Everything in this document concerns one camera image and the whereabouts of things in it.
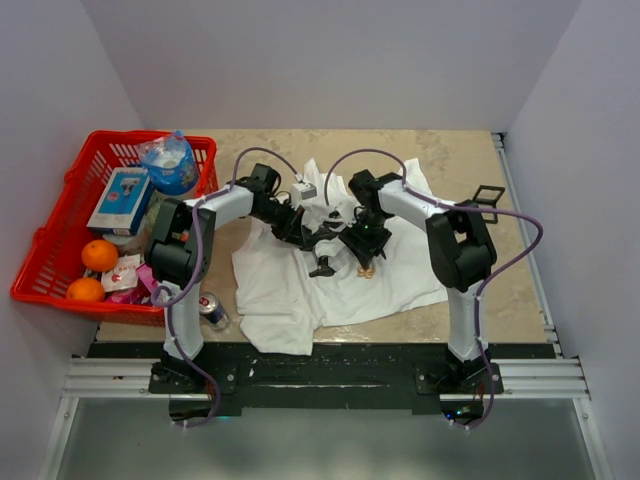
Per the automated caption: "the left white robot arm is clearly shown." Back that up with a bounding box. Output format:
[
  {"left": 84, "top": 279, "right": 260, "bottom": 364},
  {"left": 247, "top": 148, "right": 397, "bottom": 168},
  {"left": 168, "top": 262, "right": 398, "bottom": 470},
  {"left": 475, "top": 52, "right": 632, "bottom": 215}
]
[{"left": 144, "top": 164, "right": 304, "bottom": 392}]

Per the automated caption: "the red plastic basket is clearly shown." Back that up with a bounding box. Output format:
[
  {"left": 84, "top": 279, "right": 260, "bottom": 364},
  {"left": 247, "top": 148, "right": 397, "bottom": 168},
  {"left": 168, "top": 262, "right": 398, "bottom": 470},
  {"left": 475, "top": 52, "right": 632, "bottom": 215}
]
[{"left": 10, "top": 130, "right": 221, "bottom": 329}]

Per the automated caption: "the lower orange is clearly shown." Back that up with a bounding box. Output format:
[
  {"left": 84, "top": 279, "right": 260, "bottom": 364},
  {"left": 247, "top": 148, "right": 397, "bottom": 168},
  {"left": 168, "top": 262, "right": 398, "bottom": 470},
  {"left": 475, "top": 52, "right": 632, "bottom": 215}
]
[{"left": 65, "top": 277, "right": 106, "bottom": 302}]

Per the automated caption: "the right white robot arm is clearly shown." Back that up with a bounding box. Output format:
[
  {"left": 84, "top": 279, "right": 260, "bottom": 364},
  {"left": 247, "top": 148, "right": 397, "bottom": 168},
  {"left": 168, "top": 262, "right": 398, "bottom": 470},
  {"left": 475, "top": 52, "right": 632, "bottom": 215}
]
[{"left": 339, "top": 170, "right": 497, "bottom": 393}]

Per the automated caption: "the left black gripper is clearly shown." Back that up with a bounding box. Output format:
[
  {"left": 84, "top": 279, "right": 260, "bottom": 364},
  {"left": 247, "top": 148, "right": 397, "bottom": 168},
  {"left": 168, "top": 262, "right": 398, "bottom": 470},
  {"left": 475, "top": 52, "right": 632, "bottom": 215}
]
[{"left": 253, "top": 199, "right": 306, "bottom": 248}]

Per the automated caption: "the blue white razor box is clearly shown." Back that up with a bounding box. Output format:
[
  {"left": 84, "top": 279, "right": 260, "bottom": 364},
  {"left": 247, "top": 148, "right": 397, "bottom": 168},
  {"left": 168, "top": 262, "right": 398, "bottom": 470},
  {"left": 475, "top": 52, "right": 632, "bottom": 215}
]
[{"left": 86, "top": 167, "right": 154, "bottom": 237}]

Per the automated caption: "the pink packet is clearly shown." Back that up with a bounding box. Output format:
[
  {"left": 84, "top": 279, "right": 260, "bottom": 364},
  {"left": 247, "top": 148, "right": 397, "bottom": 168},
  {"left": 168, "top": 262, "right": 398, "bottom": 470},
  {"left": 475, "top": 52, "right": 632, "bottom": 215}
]
[{"left": 106, "top": 263, "right": 157, "bottom": 305}]

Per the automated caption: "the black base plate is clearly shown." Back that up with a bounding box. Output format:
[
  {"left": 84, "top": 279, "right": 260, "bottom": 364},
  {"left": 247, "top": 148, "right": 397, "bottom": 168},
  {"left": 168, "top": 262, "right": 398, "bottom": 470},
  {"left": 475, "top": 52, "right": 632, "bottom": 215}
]
[{"left": 149, "top": 343, "right": 504, "bottom": 420}]

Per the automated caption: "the red white snack packet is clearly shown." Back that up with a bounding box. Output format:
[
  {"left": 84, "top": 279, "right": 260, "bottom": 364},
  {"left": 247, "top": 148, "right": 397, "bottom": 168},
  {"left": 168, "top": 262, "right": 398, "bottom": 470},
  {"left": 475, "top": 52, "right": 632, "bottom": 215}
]
[{"left": 101, "top": 254, "right": 141, "bottom": 293}]

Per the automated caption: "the orange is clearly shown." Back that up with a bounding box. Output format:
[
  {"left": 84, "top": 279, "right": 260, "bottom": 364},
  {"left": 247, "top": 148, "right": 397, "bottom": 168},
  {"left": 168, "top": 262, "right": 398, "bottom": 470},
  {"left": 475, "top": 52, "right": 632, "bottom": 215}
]
[
  {"left": 81, "top": 239, "right": 119, "bottom": 272},
  {"left": 65, "top": 277, "right": 106, "bottom": 302}
]

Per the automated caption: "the upper orange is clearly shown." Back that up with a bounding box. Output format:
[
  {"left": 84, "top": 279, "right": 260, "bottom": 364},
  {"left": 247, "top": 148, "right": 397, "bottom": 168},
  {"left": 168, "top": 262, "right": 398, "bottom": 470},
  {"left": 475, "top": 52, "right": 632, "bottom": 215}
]
[{"left": 81, "top": 239, "right": 119, "bottom": 272}]

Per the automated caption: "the white printed t-shirt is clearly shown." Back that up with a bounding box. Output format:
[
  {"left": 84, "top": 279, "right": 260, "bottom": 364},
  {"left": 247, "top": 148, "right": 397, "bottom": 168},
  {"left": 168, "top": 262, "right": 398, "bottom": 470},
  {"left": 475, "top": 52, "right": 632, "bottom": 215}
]
[{"left": 231, "top": 157, "right": 449, "bottom": 357}]

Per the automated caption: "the blue red drink can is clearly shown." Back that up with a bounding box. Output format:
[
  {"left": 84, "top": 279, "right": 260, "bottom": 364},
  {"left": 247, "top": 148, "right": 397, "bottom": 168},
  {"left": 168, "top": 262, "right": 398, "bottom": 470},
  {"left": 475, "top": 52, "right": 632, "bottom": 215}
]
[{"left": 199, "top": 292, "right": 229, "bottom": 330}]

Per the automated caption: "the black metal bracket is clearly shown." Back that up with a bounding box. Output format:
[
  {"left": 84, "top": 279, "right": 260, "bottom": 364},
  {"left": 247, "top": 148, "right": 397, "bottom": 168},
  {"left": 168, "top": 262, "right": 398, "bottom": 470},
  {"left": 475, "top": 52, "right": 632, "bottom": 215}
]
[{"left": 471, "top": 184, "right": 506, "bottom": 225}]

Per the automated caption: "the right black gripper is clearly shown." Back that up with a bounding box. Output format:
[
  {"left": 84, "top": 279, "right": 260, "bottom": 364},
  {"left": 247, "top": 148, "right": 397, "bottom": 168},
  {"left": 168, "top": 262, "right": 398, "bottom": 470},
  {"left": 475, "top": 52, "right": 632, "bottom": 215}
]
[{"left": 339, "top": 212, "right": 391, "bottom": 270}]

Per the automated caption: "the blue plastic bag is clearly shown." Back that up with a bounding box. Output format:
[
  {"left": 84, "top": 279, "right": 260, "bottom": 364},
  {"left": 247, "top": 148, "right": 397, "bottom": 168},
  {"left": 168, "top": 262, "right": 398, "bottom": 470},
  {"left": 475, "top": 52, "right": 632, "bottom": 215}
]
[{"left": 135, "top": 131, "right": 199, "bottom": 196}]

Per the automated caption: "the aluminium rail frame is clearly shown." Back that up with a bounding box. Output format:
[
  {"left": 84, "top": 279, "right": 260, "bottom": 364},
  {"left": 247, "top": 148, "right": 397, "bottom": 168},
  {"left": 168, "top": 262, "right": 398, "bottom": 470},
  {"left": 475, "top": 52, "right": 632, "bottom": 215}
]
[{"left": 34, "top": 130, "right": 614, "bottom": 480}]

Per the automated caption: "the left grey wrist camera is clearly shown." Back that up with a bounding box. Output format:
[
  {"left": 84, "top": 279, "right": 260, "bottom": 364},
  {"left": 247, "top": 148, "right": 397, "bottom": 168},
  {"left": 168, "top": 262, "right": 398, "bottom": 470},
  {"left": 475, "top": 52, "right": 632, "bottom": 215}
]
[{"left": 290, "top": 182, "right": 317, "bottom": 208}]

